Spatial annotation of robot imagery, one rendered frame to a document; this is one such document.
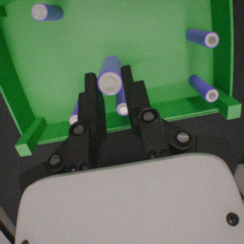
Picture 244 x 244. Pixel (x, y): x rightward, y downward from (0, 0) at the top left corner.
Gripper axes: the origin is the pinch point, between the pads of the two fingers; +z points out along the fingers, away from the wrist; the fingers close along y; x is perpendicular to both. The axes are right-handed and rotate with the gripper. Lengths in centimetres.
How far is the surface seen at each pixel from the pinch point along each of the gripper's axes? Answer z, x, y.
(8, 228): 4, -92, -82
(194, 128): 28, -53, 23
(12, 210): 13, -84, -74
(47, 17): 11.2, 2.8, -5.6
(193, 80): 10.4, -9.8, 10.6
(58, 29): 16.3, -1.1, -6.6
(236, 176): 12, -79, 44
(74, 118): 5.9, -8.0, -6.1
